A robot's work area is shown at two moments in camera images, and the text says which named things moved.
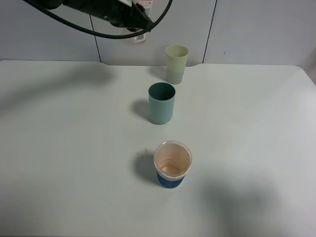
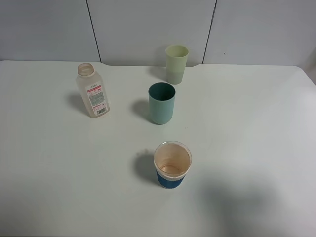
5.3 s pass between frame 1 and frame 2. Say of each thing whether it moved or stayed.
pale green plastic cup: stayed
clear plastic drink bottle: moved
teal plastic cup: stayed
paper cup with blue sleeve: stayed
